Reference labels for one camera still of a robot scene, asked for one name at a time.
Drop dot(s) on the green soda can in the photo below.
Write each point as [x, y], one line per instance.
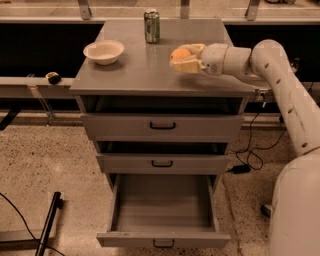
[152, 26]

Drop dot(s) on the small black yellow object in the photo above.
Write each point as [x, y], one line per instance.
[53, 78]

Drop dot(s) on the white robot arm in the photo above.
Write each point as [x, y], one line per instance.
[295, 208]

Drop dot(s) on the grey bottom drawer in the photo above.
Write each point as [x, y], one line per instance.
[163, 211]

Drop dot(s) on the black power adapter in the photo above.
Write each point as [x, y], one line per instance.
[240, 169]

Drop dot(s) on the grey middle drawer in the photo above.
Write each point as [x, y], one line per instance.
[162, 164]

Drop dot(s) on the grey drawer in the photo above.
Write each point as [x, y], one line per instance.
[163, 211]
[162, 127]
[162, 164]

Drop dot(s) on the white bowl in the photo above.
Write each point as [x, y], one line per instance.
[104, 52]

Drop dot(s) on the grey top drawer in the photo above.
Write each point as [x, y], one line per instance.
[162, 127]

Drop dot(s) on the grey drawer cabinet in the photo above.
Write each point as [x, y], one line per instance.
[142, 82]

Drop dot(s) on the black metal stand leg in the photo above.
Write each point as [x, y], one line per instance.
[56, 203]

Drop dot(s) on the orange fruit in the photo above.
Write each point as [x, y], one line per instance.
[179, 54]

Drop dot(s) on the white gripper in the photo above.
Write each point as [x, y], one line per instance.
[214, 58]

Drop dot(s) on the grey orange sneaker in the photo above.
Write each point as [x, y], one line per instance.
[266, 210]

